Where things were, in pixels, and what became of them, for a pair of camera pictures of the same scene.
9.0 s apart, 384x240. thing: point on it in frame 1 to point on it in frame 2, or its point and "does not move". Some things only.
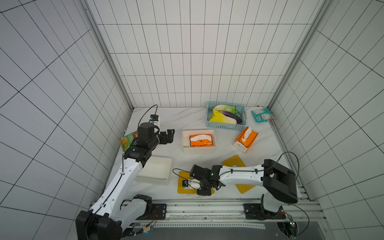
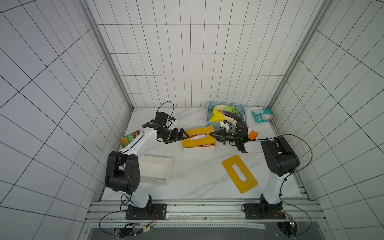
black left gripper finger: x=163 y=138 to x=176 y=140
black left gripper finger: x=170 y=133 to x=181 y=132
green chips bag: x=126 y=140 does not move
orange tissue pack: x=201 y=140 does not move
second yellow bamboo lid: x=230 y=162 does not move
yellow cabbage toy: x=218 y=117 does not move
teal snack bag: x=263 y=115 does not move
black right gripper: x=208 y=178 to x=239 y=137
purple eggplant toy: x=233 y=116 does not move
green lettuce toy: x=225 y=108 does not move
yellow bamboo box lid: x=183 y=175 to x=208 y=140
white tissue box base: x=187 y=150 does not move
